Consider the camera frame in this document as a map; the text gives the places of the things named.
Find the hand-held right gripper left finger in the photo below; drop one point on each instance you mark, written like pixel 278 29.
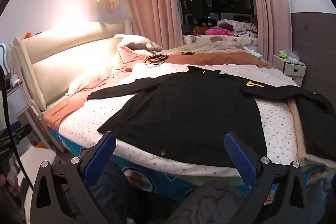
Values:
pixel 101 158

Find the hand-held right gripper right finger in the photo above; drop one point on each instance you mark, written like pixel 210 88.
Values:
pixel 240 158

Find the black hooded jacket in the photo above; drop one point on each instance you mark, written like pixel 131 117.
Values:
pixel 189 108

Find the black twill garment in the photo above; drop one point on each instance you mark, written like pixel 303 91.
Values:
pixel 317 124

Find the person's left hand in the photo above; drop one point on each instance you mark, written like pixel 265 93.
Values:
pixel 11 179

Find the white chair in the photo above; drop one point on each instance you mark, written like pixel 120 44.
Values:
pixel 39 157

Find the grey white bedside cabinet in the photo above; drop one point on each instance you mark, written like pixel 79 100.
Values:
pixel 15 100

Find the white floral bedsheet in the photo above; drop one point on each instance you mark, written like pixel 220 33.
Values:
pixel 105 111

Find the blue cartoon bed cover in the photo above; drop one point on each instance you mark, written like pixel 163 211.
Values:
pixel 147 179

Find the person's grey patterned pants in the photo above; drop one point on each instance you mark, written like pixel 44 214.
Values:
pixel 210 203

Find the cream padded headboard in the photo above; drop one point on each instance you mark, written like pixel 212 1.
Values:
pixel 65 66

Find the pink orange blanket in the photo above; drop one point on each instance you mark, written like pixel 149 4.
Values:
pixel 218 58

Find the white nightstand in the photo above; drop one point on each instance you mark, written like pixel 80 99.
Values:
pixel 288 67

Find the green small item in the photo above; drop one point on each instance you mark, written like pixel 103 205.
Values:
pixel 283 55

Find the small orange item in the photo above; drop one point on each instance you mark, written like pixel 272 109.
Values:
pixel 27 35

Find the small black device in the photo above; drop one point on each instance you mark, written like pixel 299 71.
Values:
pixel 187 53

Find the white plush pillow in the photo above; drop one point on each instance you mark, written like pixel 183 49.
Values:
pixel 136 41

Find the bright pink garment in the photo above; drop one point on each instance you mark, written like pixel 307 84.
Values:
pixel 218 32

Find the floral patterned cloth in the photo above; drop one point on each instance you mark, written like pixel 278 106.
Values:
pixel 241 26

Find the brown plush toy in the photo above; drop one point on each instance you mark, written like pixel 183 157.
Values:
pixel 199 29

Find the black plush toy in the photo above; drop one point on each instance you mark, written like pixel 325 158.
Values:
pixel 206 22

